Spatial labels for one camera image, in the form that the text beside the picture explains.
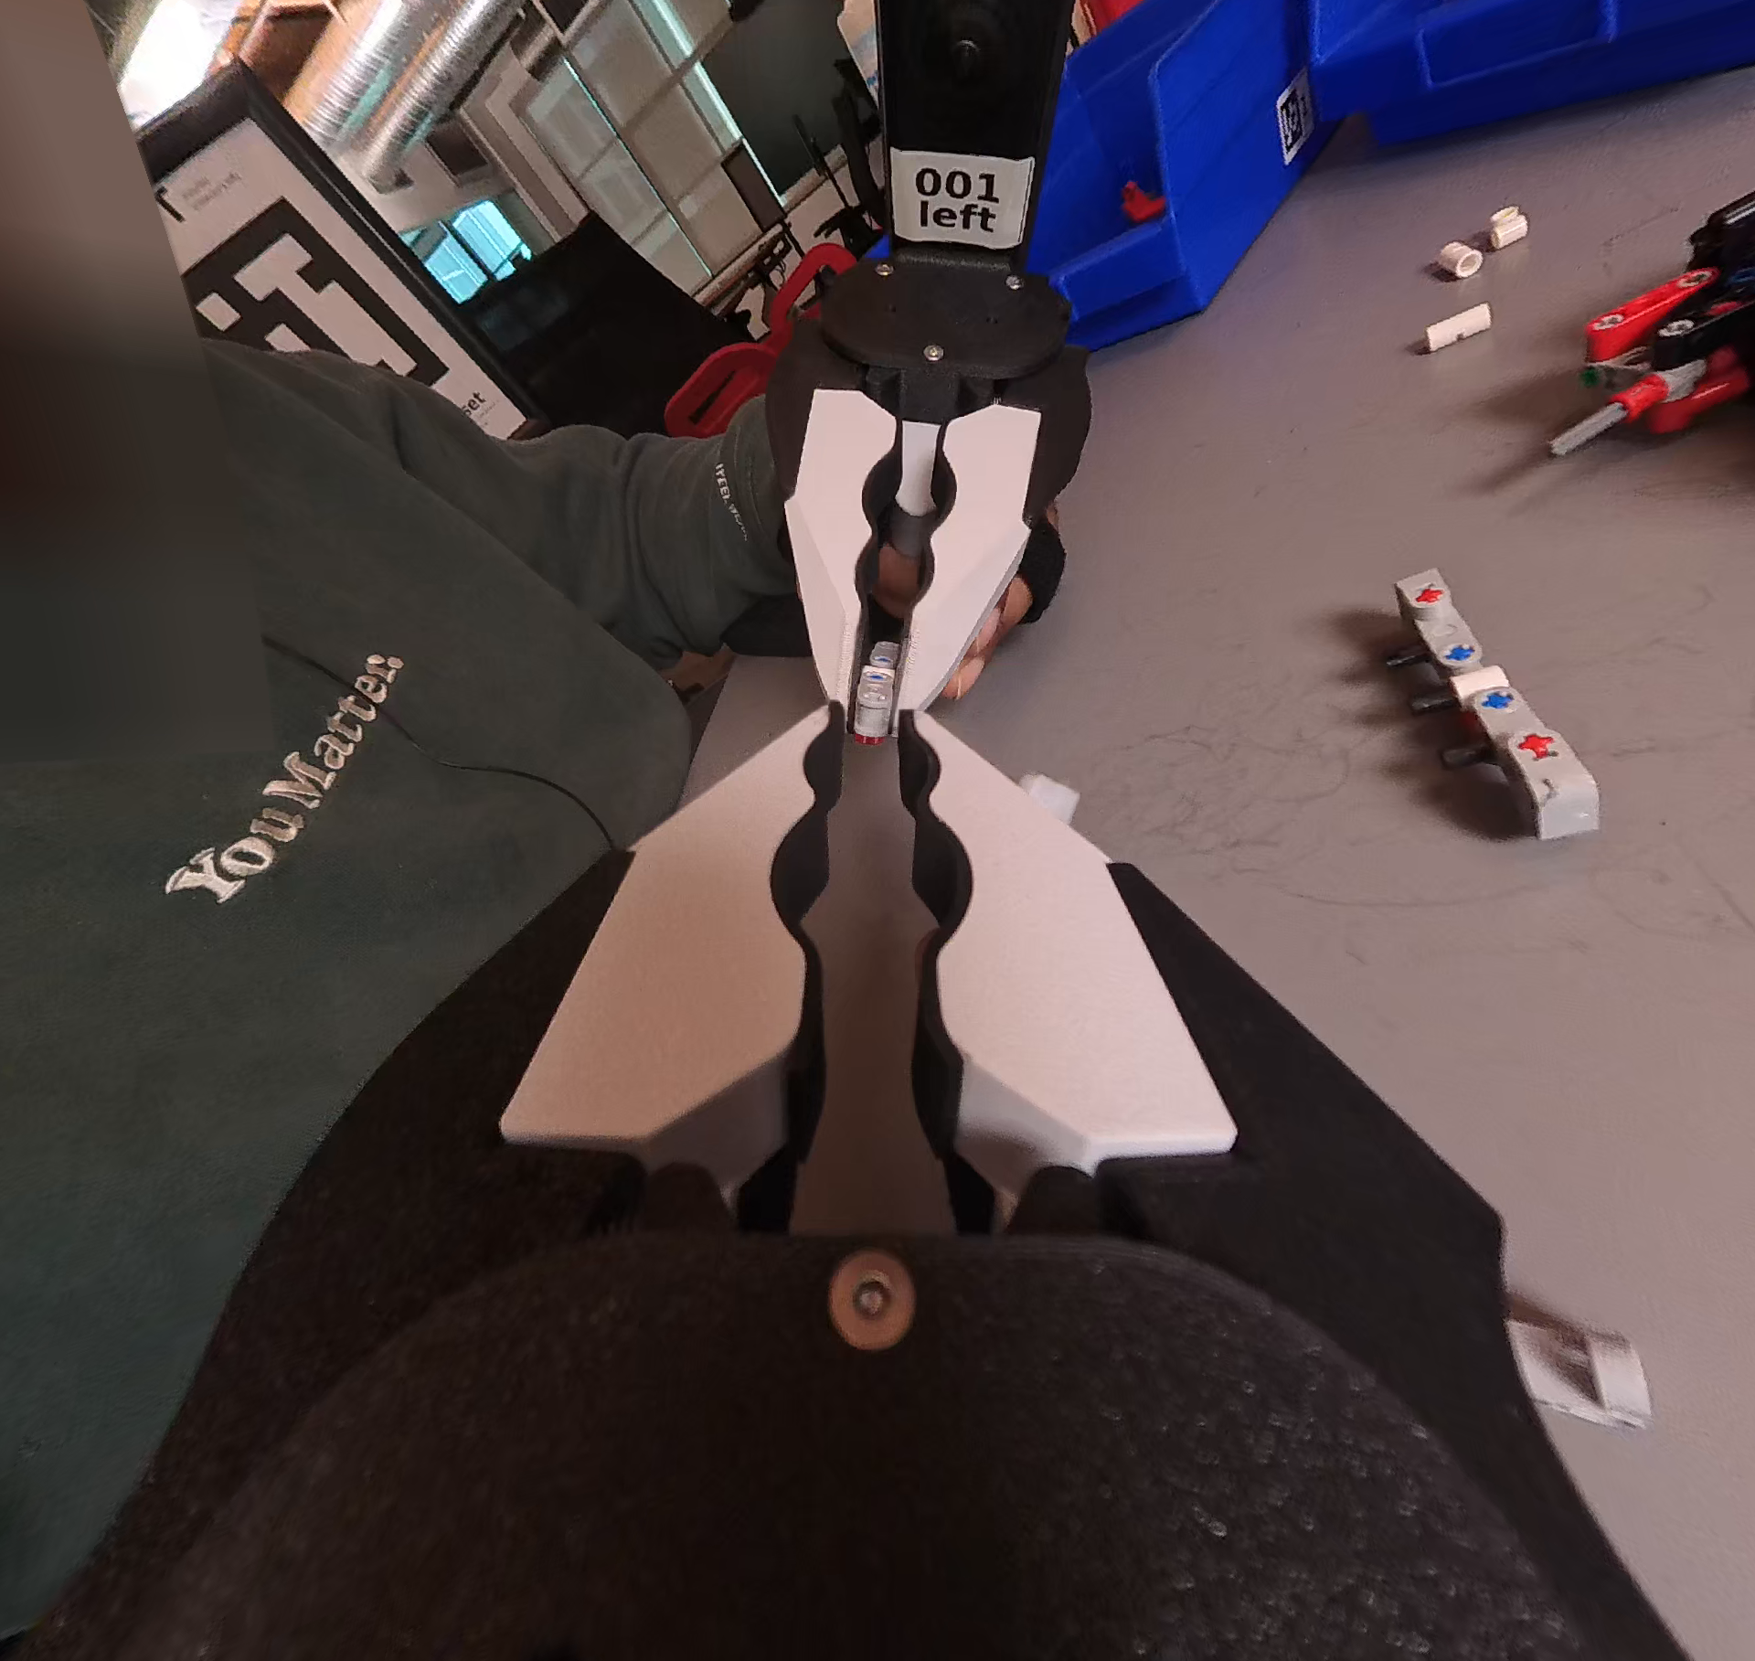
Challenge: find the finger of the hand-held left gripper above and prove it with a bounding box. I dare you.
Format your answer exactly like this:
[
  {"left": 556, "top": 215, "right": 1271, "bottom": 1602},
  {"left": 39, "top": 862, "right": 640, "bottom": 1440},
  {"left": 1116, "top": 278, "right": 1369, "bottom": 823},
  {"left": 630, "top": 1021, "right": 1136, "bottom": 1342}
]
[
  {"left": 785, "top": 387, "right": 904, "bottom": 714},
  {"left": 900, "top": 402, "right": 1044, "bottom": 720}
]

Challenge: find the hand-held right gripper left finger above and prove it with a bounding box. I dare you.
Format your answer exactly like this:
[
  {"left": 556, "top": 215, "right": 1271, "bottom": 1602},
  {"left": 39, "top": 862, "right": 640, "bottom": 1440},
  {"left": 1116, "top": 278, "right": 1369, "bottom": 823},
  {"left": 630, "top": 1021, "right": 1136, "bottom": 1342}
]
[{"left": 500, "top": 705, "right": 841, "bottom": 1233}]

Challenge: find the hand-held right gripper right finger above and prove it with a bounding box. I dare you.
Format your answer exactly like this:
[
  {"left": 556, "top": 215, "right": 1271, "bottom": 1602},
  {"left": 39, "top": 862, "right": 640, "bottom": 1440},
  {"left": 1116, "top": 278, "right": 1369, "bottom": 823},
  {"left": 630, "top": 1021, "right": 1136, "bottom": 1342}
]
[{"left": 902, "top": 705, "right": 1241, "bottom": 1233}]

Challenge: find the person's left forearm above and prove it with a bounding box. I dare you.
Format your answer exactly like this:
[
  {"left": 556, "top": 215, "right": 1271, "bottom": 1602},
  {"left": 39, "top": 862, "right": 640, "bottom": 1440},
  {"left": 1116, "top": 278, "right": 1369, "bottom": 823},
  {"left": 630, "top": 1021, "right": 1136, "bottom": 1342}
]
[{"left": 412, "top": 372, "right": 804, "bottom": 668}]

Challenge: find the grey lego assembly with pins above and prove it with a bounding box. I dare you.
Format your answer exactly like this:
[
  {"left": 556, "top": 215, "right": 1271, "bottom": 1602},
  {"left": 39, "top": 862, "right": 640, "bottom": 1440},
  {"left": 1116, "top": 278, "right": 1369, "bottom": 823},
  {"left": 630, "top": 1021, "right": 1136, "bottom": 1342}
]
[{"left": 1386, "top": 569, "right": 1604, "bottom": 845}]

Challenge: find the partly built lego car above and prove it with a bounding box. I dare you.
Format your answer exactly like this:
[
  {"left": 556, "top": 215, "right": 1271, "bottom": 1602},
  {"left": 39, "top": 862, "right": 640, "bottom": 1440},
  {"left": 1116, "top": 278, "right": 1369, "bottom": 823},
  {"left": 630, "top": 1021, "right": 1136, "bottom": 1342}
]
[{"left": 1551, "top": 192, "right": 1755, "bottom": 460}]

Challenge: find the person's left hand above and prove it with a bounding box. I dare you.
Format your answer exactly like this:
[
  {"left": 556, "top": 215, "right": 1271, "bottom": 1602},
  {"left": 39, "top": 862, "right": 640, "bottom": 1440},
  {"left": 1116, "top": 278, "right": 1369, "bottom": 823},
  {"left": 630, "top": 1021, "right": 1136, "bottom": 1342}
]
[{"left": 944, "top": 515, "right": 1070, "bottom": 707}]

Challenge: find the red plastic container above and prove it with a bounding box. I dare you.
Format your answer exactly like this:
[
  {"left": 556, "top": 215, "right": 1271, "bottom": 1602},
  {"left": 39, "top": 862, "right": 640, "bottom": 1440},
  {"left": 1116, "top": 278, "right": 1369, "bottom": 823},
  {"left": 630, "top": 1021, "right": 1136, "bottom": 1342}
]
[{"left": 667, "top": 242, "right": 866, "bottom": 441}]

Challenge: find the black panel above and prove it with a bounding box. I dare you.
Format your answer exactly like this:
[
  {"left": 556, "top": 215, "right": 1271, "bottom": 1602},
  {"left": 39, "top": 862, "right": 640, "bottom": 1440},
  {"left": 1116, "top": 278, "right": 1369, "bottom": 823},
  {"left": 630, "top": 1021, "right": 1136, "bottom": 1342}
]
[{"left": 514, "top": 211, "right": 776, "bottom": 435}]

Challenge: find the blue plastic bin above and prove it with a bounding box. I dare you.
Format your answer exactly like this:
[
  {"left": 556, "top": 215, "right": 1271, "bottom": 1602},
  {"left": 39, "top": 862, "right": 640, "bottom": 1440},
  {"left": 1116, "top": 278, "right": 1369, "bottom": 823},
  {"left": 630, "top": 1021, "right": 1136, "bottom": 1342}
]
[{"left": 1028, "top": 0, "right": 1388, "bottom": 320}]

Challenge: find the green hoodie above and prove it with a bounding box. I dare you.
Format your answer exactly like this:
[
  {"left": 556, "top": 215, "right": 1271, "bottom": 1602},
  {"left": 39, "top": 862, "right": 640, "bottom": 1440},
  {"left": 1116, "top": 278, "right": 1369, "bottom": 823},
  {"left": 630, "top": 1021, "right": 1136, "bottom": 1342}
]
[{"left": 0, "top": 337, "right": 695, "bottom": 1616}]

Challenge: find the printed cardboard box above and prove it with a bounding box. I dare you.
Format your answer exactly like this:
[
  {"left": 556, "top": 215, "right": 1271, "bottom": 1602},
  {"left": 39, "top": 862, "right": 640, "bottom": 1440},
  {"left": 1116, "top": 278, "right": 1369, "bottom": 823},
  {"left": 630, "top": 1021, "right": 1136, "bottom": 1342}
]
[{"left": 135, "top": 54, "right": 548, "bottom": 446}]

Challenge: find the blue bin with bags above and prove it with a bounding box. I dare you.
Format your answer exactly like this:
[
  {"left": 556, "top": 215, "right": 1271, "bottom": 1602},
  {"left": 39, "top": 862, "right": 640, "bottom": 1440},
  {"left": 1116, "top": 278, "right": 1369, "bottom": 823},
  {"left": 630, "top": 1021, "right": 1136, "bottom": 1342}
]
[{"left": 1304, "top": 0, "right": 1755, "bottom": 152}]

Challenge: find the silver air duct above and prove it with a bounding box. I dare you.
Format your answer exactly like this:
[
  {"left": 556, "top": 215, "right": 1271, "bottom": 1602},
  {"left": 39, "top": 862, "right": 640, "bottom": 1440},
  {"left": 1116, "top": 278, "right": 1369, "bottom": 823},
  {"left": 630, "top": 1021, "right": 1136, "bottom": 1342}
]
[{"left": 282, "top": 0, "right": 558, "bottom": 188}]

